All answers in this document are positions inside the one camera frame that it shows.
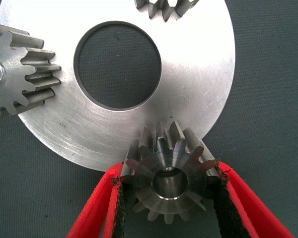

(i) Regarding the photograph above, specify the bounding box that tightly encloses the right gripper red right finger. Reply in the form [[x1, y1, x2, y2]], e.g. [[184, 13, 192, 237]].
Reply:
[[215, 161, 296, 238]]

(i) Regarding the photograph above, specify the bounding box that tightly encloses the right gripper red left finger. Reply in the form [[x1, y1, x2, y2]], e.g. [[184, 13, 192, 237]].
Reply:
[[66, 162, 127, 238]]

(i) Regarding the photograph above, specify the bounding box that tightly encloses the small steel spur gear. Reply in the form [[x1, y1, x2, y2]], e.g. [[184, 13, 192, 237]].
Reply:
[[135, 0, 201, 23], [0, 22, 63, 119], [123, 120, 221, 225]]

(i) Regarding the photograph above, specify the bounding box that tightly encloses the round metal carrier plate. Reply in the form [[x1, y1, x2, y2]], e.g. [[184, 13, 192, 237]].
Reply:
[[0, 0, 236, 173]]

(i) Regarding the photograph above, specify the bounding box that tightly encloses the dark grey table cloth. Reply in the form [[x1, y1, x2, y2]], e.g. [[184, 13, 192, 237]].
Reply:
[[0, 0, 298, 238]]

